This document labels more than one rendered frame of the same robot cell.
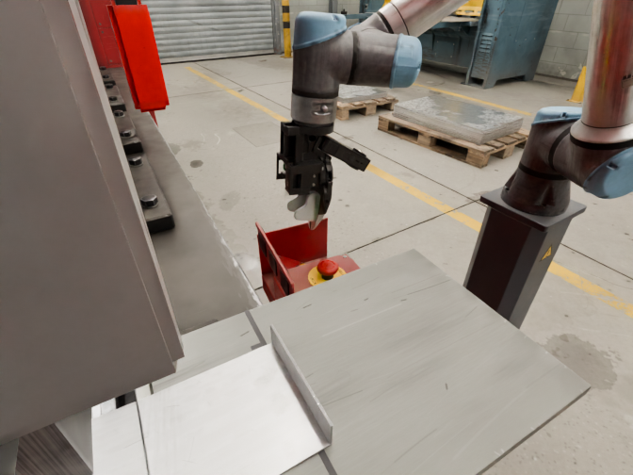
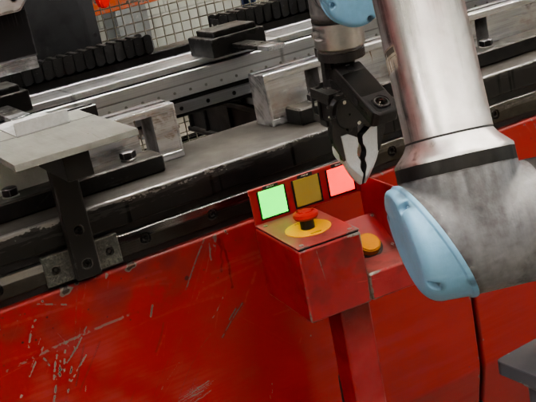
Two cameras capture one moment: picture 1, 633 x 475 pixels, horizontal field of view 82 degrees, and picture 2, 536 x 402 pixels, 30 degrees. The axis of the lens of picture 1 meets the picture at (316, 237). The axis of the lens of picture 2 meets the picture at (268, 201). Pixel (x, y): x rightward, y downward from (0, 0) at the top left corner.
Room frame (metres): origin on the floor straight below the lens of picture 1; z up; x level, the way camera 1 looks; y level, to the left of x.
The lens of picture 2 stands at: (0.53, -1.47, 1.29)
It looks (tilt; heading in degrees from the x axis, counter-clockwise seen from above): 17 degrees down; 93
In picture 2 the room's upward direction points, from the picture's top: 11 degrees counter-clockwise
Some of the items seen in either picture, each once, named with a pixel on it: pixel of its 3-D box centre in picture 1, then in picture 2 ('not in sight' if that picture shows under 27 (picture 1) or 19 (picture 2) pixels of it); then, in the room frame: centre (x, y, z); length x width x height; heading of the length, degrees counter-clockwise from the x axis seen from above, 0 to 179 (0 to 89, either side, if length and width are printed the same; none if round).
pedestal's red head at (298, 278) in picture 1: (312, 275); (335, 235); (0.55, 0.01, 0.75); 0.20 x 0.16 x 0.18; 24
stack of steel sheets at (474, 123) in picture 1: (454, 116); not in sight; (3.45, -1.30, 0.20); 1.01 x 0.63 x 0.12; 36
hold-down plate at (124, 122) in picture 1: (124, 131); (526, 41); (1.00, 0.53, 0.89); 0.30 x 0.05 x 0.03; 29
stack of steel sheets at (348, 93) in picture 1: (342, 89); not in sight; (4.72, -0.32, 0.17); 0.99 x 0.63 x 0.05; 30
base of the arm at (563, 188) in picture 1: (539, 183); not in sight; (0.81, -0.55, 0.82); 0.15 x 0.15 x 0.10
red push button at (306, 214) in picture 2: (327, 271); (306, 221); (0.51, -0.02, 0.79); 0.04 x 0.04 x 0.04
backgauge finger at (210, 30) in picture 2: not in sight; (243, 39); (0.44, 0.48, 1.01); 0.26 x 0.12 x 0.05; 119
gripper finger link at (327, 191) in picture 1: (321, 191); (343, 132); (0.59, -0.01, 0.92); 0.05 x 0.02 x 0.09; 24
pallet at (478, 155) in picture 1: (451, 130); not in sight; (3.45, -1.30, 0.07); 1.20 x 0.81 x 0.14; 36
